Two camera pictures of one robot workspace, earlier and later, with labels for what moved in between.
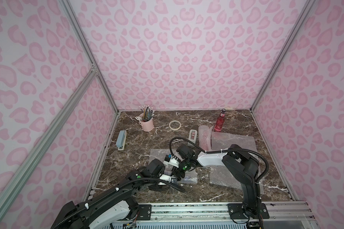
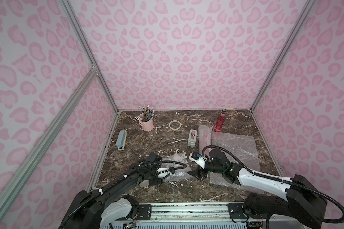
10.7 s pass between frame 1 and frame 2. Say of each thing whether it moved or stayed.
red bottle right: stayed
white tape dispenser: stayed
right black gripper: moved
